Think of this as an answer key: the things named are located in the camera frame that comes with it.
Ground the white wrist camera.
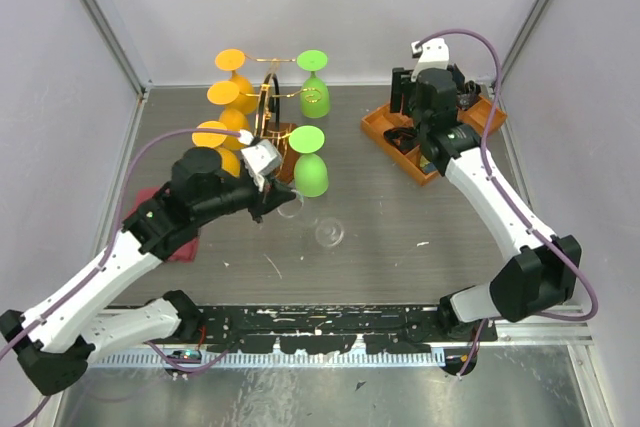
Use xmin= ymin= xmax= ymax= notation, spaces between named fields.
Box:
xmin=238 ymin=129 xmax=282 ymax=192
xmin=411 ymin=37 xmax=450 ymax=82

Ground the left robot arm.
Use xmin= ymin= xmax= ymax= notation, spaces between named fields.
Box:
xmin=1 ymin=141 xmax=296 ymax=396

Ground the purple cable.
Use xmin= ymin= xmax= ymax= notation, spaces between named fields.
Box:
xmin=0 ymin=127 xmax=251 ymax=426
xmin=419 ymin=29 xmax=600 ymax=378

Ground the clear champagne flute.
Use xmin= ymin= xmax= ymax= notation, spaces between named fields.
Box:
xmin=276 ymin=190 xmax=345 ymax=249

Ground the green goblet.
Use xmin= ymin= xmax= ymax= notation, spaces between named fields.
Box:
xmin=289 ymin=125 xmax=329 ymax=198
xmin=296 ymin=49 xmax=330 ymax=119

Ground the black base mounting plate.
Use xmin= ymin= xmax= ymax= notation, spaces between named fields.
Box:
xmin=142 ymin=302 xmax=499 ymax=356

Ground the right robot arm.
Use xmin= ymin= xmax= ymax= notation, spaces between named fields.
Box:
xmin=390 ymin=67 xmax=582 ymax=341

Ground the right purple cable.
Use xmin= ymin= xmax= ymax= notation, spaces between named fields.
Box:
xmin=419 ymin=29 xmax=600 ymax=378

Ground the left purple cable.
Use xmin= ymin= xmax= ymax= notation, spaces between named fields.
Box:
xmin=0 ymin=127 xmax=251 ymax=426

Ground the dark folded cloth in tray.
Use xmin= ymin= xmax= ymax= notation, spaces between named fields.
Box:
xmin=447 ymin=64 xmax=481 ymax=111

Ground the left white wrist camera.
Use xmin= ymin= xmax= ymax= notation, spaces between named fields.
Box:
xmin=238 ymin=129 xmax=282 ymax=192

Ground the slotted cable duct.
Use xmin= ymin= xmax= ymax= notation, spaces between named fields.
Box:
xmin=95 ymin=348 xmax=445 ymax=368

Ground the gold wire wine glass rack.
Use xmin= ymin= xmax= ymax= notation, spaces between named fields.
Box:
xmin=239 ymin=55 xmax=325 ymax=183

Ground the green goblet front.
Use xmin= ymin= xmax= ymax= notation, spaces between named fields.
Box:
xmin=289 ymin=125 xmax=329 ymax=198

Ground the red cloth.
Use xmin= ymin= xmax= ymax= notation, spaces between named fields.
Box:
xmin=126 ymin=187 xmax=200 ymax=263

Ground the wooden compartment tray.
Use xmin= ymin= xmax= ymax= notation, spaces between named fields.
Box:
xmin=360 ymin=95 xmax=492 ymax=186

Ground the orange goblet front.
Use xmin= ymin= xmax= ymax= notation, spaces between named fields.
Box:
xmin=192 ymin=132 xmax=241 ymax=177

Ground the orange goblet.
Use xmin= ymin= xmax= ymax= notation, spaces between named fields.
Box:
xmin=192 ymin=132 xmax=241 ymax=177
xmin=215 ymin=48 xmax=257 ymax=114
xmin=206 ymin=80 xmax=249 ymax=131

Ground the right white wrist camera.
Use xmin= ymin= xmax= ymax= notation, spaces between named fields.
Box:
xmin=411 ymin=37 xmax=450 ymax=82

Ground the black item in tray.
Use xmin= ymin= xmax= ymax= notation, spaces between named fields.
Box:
xmin=383 ymin=127 xmax=419 ymax=155

